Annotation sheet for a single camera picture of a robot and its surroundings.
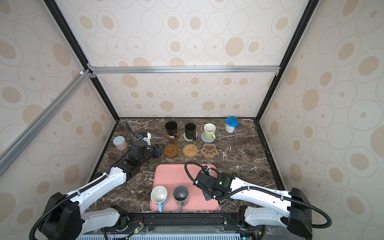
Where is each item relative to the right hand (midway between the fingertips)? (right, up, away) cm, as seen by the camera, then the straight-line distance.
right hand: (209, 190), depth 77 cm
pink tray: (-23, +4, +13) cm, 26 cm away
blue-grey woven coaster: (+1, +24, +29) cm, 38 cm away
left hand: (-23, +24, +5) cm, 34 cm away
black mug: (-23, +32, +23) cm, 46 cm away
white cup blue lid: (+18, +37, +28) cm, 50 cm away
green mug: (+2, +31, +23) cm, 39 cm away
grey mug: (-15, -4, +4) cm, 16 cm away
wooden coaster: (-24, +18, +23) cm, 38 cm away
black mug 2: (-11, +33, +25) cm, 42 cm away
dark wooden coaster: (-20, +27, +27) cm, 43 cm away
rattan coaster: (-11, +18, +23) cm, 31 cm away
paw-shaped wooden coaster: (+2, +18, +23) cm, 29 cm away
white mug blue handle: (-27, -3, +3) cm, 27 cm away
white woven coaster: (-13, +25, +29) cm, 40 cm away
